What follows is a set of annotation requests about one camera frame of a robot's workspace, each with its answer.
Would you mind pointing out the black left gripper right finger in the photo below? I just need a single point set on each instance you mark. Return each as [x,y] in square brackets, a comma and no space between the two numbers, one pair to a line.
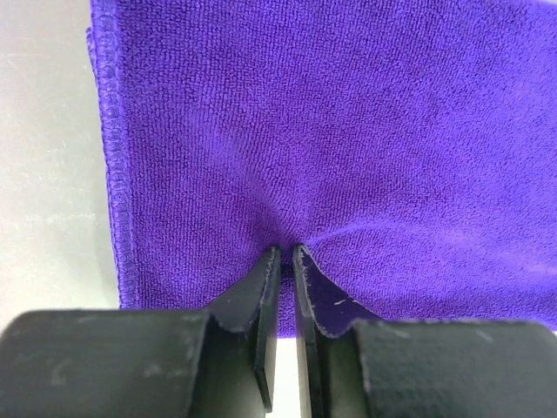
[352,363]

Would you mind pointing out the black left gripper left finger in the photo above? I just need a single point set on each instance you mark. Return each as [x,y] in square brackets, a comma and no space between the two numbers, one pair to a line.
[216,361]

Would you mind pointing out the purple towel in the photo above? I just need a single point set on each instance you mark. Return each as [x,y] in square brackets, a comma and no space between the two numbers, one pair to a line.
[410,145]

